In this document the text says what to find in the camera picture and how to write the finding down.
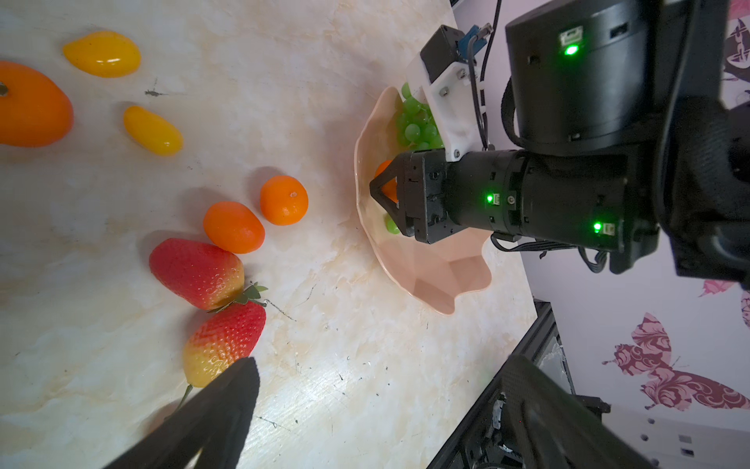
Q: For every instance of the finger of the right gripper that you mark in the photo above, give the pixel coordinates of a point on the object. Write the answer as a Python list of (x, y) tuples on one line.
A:
[(388, 201), (395, 170)]

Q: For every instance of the black base frame rail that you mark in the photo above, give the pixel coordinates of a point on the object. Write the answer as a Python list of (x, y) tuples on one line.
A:
[(484, 438)]

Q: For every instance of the strawberry centre upper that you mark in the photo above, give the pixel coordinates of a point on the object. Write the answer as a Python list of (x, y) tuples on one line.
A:
[(206, 276)]

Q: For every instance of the green grape bunch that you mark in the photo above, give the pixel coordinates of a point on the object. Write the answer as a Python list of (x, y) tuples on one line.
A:
[(416, 127)]

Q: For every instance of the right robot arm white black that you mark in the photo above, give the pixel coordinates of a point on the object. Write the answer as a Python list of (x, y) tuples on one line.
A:
[(618, 134)]

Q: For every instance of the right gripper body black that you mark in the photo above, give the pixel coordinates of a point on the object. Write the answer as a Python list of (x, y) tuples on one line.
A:
[(422, 198)]

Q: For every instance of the orange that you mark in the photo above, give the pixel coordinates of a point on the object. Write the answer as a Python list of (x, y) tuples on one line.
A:
[(389, 189), (284, 201), (233, 227)]

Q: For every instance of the yellow kumquat bottom right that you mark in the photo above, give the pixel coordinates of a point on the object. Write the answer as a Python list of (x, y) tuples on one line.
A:
[(105, 54)]

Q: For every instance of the pink petal-shaped fruit bowl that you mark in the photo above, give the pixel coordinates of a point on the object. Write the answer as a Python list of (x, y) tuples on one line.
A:
[(433, 273)]

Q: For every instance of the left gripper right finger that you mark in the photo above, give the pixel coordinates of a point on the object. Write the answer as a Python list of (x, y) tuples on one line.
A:
[(551, 429)]

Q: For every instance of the yellow kumquat middle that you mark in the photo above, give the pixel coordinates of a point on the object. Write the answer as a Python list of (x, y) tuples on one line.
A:
[(152, 132)]

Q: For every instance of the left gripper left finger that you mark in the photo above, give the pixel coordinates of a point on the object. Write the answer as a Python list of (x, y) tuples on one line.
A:
[(211, 429)]

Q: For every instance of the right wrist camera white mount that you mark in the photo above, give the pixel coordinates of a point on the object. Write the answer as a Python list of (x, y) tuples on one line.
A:
[(445, 76)]

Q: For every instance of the strawberry centre lower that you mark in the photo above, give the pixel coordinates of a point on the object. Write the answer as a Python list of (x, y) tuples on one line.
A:
[(226, 337)]

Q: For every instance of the strawberry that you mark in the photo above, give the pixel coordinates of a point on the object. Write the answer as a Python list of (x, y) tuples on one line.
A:
[(226, 337), (206, 276)]

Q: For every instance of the yellow kumquat top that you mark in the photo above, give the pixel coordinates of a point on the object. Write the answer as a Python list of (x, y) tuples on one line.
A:
[(35, 112)]

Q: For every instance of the yellow kumquat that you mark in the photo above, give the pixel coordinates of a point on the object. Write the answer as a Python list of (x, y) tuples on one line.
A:
[(105, 54), (152, 132), (35, 112)]

